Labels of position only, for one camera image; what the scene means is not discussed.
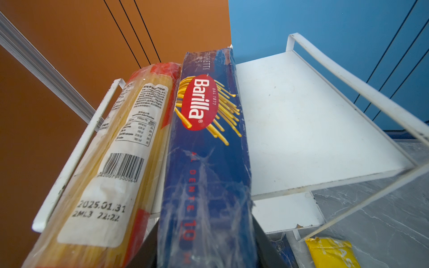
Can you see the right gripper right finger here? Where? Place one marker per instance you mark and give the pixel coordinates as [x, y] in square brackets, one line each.
[267, 255]

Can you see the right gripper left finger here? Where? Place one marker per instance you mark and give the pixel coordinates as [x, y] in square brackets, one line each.
[147, 255]

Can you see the red spaghetti bag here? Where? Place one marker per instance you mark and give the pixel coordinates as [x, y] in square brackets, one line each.
[101, 219]

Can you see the blue Barilla spaghetti bag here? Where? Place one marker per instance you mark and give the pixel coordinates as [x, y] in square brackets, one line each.
[205, 219]

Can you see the white two-tier shelf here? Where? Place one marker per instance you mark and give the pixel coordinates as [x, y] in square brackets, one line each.
[305, 135]

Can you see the blue yellow spaghetti bag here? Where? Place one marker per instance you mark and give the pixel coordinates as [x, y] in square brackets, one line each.
[281, 244]

